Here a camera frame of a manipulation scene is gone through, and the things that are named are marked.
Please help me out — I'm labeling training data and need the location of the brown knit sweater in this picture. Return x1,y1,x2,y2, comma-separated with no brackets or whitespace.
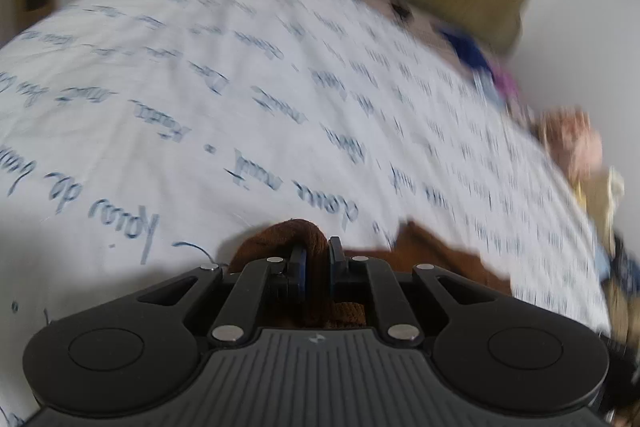
230,219,512,329

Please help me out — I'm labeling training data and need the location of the olive brown pillow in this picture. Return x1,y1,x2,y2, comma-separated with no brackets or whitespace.
602,278,640,427

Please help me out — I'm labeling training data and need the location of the black garment at edge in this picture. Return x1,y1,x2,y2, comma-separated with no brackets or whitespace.
610,231,640,297

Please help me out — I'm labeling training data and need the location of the cream fluffy garment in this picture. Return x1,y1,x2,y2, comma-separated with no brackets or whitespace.
575,167,625,251

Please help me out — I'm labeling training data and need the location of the white bedsheet with blue script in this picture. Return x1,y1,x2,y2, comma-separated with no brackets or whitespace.
1,0,610,426

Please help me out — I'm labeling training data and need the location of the pink crumpled garment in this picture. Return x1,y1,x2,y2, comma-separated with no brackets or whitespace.
537,107,603,184

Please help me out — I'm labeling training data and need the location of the purple small garment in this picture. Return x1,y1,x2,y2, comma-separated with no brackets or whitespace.
491,65,521,104

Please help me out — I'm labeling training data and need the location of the dark blue garment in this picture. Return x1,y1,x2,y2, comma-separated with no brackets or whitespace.
438,28,491,72

